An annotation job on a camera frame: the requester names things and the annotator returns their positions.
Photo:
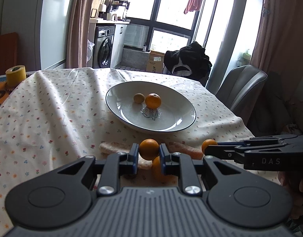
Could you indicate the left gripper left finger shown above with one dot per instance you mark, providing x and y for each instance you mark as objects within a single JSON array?
[{"x": 113, "y": 167}]

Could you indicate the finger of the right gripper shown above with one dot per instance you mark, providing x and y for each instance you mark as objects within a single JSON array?
[
  {"x": 225, "y": 152},
  {"x": 231, "y": 143}
]

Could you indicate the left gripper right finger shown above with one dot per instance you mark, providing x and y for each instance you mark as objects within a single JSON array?
[{"x": 185, "y": 168}]

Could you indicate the large orange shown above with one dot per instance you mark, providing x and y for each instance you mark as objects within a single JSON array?
[{"x": 158, "y": 176}]

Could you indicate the small orange tangerine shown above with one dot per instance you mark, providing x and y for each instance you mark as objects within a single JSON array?
[
  {"x": 207, "y": 143},
  {"x": 149, "y": 149}
]

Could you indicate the white kitchen cabinet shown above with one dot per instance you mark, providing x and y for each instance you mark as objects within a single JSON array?
[{"x": 118, "y": 39}]

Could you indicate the person's right hand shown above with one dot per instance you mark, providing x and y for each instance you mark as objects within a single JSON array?
[{"x": 297, "y": 209}]

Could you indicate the white oval plate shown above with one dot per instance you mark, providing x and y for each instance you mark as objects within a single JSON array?
[{"x": 176, "y": 112}]

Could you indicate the grey leather chair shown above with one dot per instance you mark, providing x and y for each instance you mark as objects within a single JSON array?
[{"x": 241, "y": 89}]

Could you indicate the orange mandarin in plate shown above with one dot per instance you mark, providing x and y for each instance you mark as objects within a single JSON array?
[{"x": 153, "y": 101}]

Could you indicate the green-brown kiwi fruit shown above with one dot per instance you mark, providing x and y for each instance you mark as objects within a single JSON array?
[{"x": 139, "y": 98}]

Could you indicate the floral white tablecloth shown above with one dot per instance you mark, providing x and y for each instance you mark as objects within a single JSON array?
[{"x": 55, "y": 117}]

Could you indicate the right brown curtain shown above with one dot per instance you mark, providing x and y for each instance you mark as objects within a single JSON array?
[{"x": 279, "y": 45}]

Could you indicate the brown curtain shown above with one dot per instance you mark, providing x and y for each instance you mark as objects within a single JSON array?
[
  {"x": 279, "y": 45},
  {"x": 76, "y": 55}
]

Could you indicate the black clothes pile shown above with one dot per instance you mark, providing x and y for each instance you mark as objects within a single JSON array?
[{"x": 189, "y": 62}]

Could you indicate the cardboard box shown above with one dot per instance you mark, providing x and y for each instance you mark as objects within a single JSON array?
[{"x": 155, "y": 62}]

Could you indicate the left brown curtain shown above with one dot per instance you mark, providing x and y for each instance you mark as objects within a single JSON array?
[{"x": 76, "y": 55}]

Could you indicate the clear plastic bag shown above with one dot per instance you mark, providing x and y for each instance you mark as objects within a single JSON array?
[{"x": 90, "y": 48}]

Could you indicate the silver washing machine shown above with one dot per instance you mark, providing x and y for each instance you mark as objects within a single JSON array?
[{"x": 103, "y": 46}]

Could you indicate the yellow tape roll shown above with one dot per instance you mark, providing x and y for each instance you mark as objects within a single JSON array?
[{"x": 15, "y": 75}]

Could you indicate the orange printed mat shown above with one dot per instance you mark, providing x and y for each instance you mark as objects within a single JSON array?
[{"x": 5, "y": 91}]

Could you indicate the brown wooden chair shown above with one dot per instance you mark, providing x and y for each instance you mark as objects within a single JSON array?
[{"x": 8, "y": 51}]

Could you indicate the black dish rack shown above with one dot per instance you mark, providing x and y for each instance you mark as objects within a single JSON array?
[{"x": 120, "y": 8}]

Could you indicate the wooden cutting board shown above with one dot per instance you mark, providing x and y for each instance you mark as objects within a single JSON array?
[{"x": 97, "y": 6}]

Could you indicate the white refrigerator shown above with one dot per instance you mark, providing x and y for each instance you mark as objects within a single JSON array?
[{"x": 42, "y": 28}]

